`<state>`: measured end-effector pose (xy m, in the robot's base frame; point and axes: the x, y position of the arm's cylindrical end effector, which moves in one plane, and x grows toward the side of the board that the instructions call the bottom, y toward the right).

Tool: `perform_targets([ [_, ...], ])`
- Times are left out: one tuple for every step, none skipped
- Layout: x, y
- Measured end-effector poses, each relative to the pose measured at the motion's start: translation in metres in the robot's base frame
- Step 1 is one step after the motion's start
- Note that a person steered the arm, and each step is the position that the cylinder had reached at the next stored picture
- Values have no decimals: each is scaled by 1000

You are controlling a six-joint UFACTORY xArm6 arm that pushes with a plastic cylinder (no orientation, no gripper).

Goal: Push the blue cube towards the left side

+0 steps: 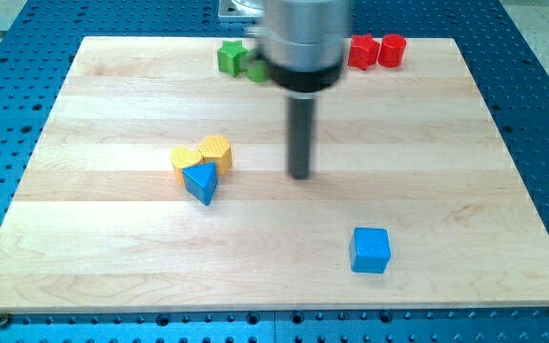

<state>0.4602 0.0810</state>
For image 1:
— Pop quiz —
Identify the blue cube block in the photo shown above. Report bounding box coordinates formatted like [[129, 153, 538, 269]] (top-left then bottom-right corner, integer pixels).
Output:
[[349, 228, 391, 273]]

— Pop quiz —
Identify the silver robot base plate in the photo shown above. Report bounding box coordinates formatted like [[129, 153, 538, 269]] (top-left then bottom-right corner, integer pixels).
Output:
[[217, 0, 264, 22]]

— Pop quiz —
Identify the green cylinder block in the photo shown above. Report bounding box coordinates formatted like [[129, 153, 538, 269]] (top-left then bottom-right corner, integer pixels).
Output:
[[246, 49, 269, 83]]

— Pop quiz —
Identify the yellow hexagon block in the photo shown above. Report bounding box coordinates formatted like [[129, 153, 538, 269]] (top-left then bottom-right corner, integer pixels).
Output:
[[198, 135, 233, 174]]

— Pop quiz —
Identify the yellow heart block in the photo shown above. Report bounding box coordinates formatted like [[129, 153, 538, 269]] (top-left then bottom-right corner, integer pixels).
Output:
[[170, 147, 203, 187]]

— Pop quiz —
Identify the blue triangular prism block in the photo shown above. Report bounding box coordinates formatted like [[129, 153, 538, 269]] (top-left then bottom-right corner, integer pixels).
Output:
[[182, 162, 218, 206]]

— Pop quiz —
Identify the green star block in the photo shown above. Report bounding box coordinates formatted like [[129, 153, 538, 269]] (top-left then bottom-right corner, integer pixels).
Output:
[[216, 40, 248, 77]]

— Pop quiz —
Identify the red cylinder block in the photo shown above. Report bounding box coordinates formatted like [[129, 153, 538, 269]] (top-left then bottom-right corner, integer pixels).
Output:
[[377, 33, 407, 68]]

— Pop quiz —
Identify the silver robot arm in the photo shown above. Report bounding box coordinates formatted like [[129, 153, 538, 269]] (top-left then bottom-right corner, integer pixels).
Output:
[[255, 0, 351, 180]]

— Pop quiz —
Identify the red star block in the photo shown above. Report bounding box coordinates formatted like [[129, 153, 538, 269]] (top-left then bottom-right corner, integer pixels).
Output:
[[347, 33, 380, 71]]

